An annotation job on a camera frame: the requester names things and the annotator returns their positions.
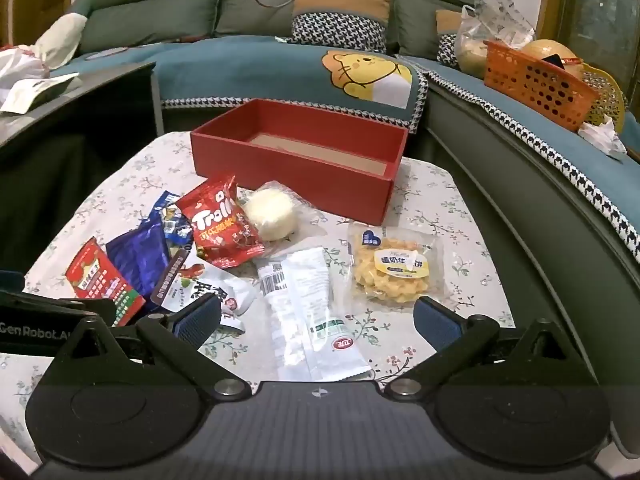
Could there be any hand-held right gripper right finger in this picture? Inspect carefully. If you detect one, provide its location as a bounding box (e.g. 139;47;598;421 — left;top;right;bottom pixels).
384;296;601;402

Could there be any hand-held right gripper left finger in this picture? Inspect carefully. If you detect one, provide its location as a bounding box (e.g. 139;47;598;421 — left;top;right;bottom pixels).
47;292;253;402

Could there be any white jujube snack packet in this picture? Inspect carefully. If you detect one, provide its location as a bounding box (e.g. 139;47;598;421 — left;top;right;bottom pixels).
150;255;258;333

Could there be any red and green snack packet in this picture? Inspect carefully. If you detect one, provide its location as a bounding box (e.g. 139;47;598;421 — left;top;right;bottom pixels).
65;236;146;327

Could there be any yellow waffle cookie packet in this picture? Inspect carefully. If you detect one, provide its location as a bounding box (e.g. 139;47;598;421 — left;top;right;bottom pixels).
347;222;446;306

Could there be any purple foil snack packet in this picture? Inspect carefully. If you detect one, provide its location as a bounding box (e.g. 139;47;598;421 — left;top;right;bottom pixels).
105;220;173;301

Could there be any red gummy candy packet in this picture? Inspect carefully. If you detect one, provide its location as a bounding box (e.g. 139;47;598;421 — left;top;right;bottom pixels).
175;174;266;269

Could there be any blue and white candy packet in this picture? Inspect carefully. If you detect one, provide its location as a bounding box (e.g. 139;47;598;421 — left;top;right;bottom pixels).
145;190;196;251

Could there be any long white snack packet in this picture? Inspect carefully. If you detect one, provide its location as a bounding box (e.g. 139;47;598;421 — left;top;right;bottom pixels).
255;246;373;383

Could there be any white bun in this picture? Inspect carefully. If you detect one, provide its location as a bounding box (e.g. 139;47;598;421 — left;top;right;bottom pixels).
240;180;323;243

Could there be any red cardboard box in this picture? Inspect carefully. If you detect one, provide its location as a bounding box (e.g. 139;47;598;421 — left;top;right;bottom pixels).
190;98;411;227

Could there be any floral tablecloth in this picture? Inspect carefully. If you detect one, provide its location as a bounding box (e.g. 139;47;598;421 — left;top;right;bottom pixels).
0;131;516;441

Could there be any green sofa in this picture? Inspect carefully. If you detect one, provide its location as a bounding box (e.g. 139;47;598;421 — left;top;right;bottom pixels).
60;0;640;466

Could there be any black side table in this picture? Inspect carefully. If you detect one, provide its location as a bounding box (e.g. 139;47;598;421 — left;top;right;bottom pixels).
0;61;158;161

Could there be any white paper bag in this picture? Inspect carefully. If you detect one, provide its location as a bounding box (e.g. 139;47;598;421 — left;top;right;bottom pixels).
0;72;81;114

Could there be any teal bear-print sofa cover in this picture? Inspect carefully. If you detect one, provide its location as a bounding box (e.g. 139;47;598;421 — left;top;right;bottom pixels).
50;37;431;133
400;55;640;263

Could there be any white and red plastic bag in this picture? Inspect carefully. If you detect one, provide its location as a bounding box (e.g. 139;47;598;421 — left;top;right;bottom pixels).
0;44;51;81

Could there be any pale cloth bundle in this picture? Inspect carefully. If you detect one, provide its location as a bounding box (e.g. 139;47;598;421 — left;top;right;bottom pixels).
32;11;91;68

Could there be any crumpled white tissue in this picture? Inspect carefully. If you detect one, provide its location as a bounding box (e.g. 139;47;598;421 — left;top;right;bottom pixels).
577;115;628;158

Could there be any orange plastic basket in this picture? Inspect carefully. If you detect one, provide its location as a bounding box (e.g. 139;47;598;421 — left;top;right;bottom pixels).
482;40;602;133

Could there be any clear plastic bag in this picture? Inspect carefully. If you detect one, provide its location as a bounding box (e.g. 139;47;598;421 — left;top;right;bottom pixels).
454;0;536;79

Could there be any brown houndstooth pillow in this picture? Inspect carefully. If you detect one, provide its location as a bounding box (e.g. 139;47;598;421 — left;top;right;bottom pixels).
291;0;393;54
435;9;463;67

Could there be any yellow pomelo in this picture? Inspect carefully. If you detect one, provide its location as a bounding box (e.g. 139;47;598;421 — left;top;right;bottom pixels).
520;39;586;81

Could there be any wooden framed glass door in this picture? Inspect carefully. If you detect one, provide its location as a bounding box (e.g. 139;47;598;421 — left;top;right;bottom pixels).
537;0;640;81

